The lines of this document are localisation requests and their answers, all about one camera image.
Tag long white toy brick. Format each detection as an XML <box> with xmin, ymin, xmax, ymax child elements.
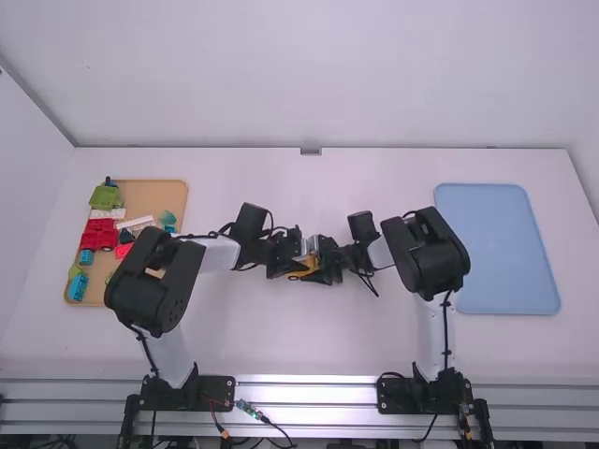
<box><xmin>115</xmin><ymin>214</ymin><xmax>158</xmax><ymax>231</ymax></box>

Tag tan tray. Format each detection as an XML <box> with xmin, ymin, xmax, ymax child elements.
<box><xmin>63</xmin><ymin>179</ymin><xmax>190</xmax><ymax>308</ymax></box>

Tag silver rails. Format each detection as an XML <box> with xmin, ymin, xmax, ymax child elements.
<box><xmin>0</xmin><ymin>372</ymin><xmax>599</xmax><ymax>442</ymax></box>

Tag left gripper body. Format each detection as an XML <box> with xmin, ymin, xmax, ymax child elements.
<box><xmin>265</xmin><ymin>224</ymin><xmax>306</xmax><ymax>281</ymax></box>

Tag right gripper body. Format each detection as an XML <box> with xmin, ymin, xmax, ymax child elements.
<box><xmin>316</xmin><ymin>235</ymin><xmax>376</xmax><ymax>287</ymax></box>

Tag red cable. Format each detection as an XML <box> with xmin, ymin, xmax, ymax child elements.
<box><xmin>204</xmin><ymin>395</ymin><xmax>234</xmax><ymax>442</ymax></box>

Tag yellow toy car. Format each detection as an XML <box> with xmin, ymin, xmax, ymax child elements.
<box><xmin>285</xmin><ymin>252</ymin><xmax>325</xmax><ymax>284</ymax></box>

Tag blue mat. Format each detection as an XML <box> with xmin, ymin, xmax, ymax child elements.
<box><xmin>432</xmin><ymin>181</ymin><xmax>562</xmax><ymax>316</ymax></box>

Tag black cable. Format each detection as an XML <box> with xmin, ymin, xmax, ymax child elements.
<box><xmin>357</xmin><ymin>268</ymin><xmax>381</xmax><ymax>298</ymax></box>
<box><xmin>259</xmin><ymin>413</ymin><xmax>299</xmax><ymax>449</ymax></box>

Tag red toy car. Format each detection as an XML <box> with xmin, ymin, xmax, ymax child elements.
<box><xmin>78</xmin><ymin>218</ymin><xmax>119</xmax><ymax>254</ymax></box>

